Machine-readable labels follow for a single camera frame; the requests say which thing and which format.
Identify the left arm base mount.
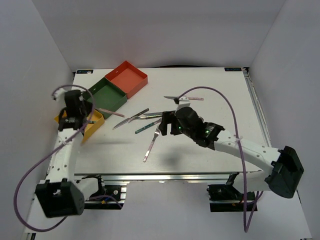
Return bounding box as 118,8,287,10
76,174,127,210

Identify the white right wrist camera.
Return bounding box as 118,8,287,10
174,96,191,112

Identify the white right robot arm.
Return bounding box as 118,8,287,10
159,107,304,200

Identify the pink handled fork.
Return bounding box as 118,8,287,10
143,125,161,163

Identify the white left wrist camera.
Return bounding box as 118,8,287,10
51,87,67,102

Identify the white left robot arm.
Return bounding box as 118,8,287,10
35,89,106,218

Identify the yellow box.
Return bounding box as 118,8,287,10
54,110,105,146

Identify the green handled knife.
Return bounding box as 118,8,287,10
143,111,163,117

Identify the pink handled knife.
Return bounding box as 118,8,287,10
163,96,204,101

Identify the green handled fork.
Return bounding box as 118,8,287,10
134,118,162,134

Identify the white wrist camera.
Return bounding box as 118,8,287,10
174,96,191,112
51,87,67,102

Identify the aluminium table frame rail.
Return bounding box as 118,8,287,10
241,66,279,173

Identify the green box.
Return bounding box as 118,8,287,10
88,77,127,120

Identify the brown handled knife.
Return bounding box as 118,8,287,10
112,108,150,130

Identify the red box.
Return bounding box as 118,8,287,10
104,61,148,99

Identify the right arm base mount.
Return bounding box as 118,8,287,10
206,172,244,213

